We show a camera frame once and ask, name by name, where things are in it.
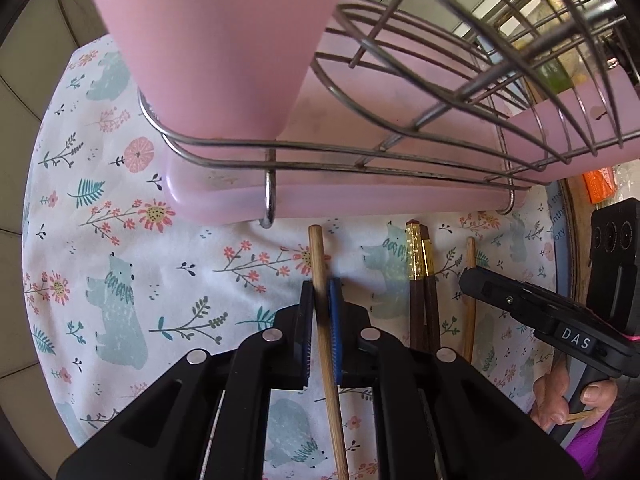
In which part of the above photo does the floral printed tablecloth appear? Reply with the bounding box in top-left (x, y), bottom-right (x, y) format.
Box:
top-left (22, 35), bottom-right (571, 480)

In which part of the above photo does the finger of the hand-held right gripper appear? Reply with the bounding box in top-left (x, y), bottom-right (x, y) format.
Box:
top-left (459, 266), bottom-right (568, 333)

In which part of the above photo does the wide pink plastic cup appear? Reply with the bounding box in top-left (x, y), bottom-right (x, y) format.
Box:
top-left (500, 60), bottom-right (640, 188)

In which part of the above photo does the pink plastic drip tray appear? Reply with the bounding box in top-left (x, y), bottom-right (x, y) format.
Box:
top-left (167, 25), bottom-right (531, 223)

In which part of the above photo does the cardboard sheet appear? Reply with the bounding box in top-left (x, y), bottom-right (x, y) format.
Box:
top-left (567, 175), bottom-right (601, 321)

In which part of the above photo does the round pink plastic cup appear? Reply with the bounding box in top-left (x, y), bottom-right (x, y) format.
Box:
top-left (80, 0), bottom-right (356, 142)

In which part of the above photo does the bamboo chopstick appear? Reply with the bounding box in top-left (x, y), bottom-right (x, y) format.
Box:
top-left (462, 236), bottom-right (477, 363)
top-left (307, 225), bottom-right (351, 480)

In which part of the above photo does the purple garment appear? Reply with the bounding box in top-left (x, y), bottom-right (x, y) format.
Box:
top-left (562, 400), bottom-right (640, 480)

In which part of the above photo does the orange packet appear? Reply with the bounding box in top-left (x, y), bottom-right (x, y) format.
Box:
top-left (582, 166), bottom-right (617, 206)

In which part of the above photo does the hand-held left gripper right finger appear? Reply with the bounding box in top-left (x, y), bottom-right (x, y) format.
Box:
top-left (327, 277), bottom-right (586, 480)

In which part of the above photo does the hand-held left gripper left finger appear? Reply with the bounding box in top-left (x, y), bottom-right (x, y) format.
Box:
top-left (56, 280), bottom-right (317, 480)

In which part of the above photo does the metal wire utensil rack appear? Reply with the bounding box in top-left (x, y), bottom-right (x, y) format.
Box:
top-left (137, 0), bottom-right (640, 228)

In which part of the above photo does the clear container of vegetables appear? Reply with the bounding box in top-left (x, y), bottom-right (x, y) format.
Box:
top-left (500, 0), bottom-right (591, 96)

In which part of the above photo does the person's right hand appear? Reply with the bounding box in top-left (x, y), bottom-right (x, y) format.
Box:
top-left (530, 355), bottom-right (618, 433)

